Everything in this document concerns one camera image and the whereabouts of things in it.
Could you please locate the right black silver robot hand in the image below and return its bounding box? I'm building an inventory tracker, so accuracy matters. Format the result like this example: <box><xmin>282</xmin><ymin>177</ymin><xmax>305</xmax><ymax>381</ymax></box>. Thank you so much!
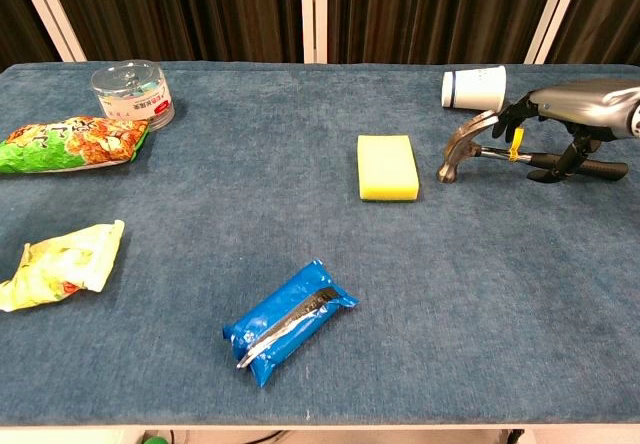
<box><xmin>491</xmin><ymin>79</ymin><xmax>640</xmax><ymax>183</ymax></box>

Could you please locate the steel claw hammer black grip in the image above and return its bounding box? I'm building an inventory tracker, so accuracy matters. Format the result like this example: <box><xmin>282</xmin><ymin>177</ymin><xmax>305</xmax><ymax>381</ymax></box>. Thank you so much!
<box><xmin>436</xmin><ymin>111</ymin><xmax>629</xmax><ymax>185</ymax></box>

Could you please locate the yellow sponge block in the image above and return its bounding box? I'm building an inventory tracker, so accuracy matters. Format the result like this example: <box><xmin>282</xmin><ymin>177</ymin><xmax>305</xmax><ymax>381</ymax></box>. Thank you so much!
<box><xmin>356</xmin><ymin>134</ymin><xmax>421</xmax><ymax>203</ymax></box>

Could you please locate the dark pleated curtain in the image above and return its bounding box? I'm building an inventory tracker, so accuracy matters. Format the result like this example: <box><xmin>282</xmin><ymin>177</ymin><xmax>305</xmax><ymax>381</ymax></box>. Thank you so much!
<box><xmin>0</xmin><ymin>0</ymin><xmax>62</xmax><ymax>71</ymax></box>
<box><xmin>326</xmin><ymin>0</ymin><xmax>562</xmax><ymax>66</ymax></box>
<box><xmin>42</xmin><ymin>0</ymin><xmax>305</xmax><ymax>64</ymax></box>
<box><xmin>546</xmin><ymin>0</ymin><xmax>640</xmax><ymax>67</ymax></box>

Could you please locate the white paper cup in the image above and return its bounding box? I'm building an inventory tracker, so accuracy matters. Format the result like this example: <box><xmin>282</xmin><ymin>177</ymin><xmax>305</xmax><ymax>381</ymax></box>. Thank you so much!
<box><xmin>440</xmin><ymin>65</ymin><xmax>508</xmax><ymax>113</ymax></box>

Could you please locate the blue table cloth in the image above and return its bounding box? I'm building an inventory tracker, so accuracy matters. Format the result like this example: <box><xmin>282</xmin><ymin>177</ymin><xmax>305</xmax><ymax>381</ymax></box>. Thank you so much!
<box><xmin>0</xmin><ymin>61</ymin><xmax>640</xmax><ymax>426</ymax></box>

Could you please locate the blue snack pack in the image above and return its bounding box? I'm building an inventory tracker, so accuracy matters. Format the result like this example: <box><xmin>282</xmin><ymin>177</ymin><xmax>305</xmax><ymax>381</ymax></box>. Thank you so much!
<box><xmin>221</xmin><ymin>259</ymin><xmax>360</xmax><ymax>389</ymax></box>

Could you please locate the clear round plastic container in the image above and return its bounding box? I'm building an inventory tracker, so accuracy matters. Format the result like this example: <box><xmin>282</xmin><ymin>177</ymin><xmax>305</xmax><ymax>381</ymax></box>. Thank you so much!
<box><xmin>90</xmin><ymin>59</ymin><xmax>177</xmax><ymax>132</ymax></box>

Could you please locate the green orange snack bag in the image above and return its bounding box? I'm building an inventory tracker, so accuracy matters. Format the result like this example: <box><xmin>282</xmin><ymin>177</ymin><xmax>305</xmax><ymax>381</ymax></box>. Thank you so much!
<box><xmin>0</xmin><ymin>115</ymin><xmax>151</xmax><ymax>175</ymax></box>

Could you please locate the crumpled yellow-green snack bag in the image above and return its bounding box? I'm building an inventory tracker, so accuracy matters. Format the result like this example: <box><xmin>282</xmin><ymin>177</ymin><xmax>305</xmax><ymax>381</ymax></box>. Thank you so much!
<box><xmin>0</xmin><ymin>219</ymin><xmax>126</xmax><ymax>313</ymax></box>

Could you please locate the white frame post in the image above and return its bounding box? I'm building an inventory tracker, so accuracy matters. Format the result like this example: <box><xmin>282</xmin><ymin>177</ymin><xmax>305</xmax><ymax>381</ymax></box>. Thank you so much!
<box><xmin>299</xmin><ymin>0</ymin><xmax>329</xmax><ymax>65</ymax></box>
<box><xmin>523</xmin><ymin>0</ymin><xmax>589</xmax><ymax>66</ymax></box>
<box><xmin>12</xmin><ymin>0</ymin><xmax>89</xmax><ymax>63</ymax></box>

